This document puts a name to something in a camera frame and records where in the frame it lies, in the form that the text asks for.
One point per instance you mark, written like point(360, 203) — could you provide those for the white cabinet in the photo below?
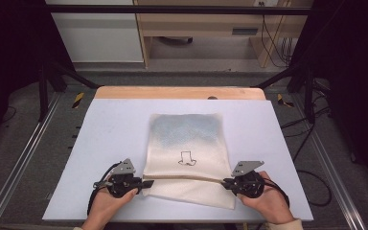
point(99, 35)

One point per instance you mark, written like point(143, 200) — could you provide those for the aluminium floor rail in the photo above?
point(19, 159)
point(332, 172)

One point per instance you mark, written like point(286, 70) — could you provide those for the wooden table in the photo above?
point(172, 92)

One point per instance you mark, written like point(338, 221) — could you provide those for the white cloth with printed emblem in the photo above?
point(188, 137)

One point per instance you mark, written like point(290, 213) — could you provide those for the black horizontal frame bar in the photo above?
point(172, 9)

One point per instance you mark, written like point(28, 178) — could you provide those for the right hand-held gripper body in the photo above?
point(249, 185)

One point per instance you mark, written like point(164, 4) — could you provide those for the black curtain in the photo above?
point(354, 64)
point(9, 48)

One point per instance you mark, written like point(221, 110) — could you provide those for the black metal stand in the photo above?
point(44, 92)
point(308, 92)

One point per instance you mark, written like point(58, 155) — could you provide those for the person's right hand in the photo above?
point(268, 204)

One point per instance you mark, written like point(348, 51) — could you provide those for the person's left hand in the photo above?
point(103, 207)

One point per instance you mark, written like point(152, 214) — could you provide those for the light wooden desk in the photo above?
point(204, 22)

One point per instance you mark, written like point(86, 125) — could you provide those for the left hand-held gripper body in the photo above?
point(124, 183)

